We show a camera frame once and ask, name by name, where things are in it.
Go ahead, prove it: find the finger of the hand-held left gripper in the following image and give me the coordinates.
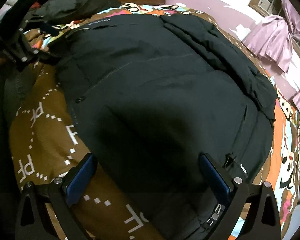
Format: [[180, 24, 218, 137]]
[[5, 34, 50, 67], [21, 21, 60, 38]]

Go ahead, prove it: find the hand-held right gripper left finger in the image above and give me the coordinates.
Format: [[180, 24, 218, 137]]
[[15, 152, 98, 240]]

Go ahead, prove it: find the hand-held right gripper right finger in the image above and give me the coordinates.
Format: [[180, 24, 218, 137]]
[[199, 153, 282, 240]]

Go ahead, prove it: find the black hooded jacket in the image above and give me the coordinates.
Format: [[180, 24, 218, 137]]
[[49, 12, 278, 240]]

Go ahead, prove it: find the dark green padded jacket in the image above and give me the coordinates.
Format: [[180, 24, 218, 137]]
[[31, 0, 122, 25]]

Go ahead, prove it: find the brown printed blanket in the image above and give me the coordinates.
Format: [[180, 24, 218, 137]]
[[9, 2, 300, 240]]

